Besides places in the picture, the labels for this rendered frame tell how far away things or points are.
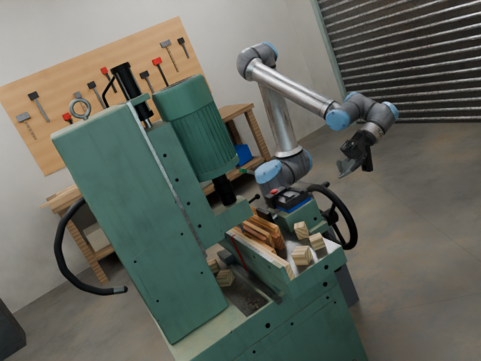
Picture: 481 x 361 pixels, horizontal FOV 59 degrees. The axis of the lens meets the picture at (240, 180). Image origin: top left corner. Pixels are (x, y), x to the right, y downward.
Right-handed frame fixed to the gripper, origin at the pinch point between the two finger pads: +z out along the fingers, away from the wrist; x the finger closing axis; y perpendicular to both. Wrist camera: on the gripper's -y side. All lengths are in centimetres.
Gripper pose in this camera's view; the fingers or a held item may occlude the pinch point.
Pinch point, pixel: (341, 177)
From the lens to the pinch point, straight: 176.4
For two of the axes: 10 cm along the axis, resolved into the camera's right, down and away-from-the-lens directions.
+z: -6.4, 7.4, -1.8
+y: -6.4, -6.5, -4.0
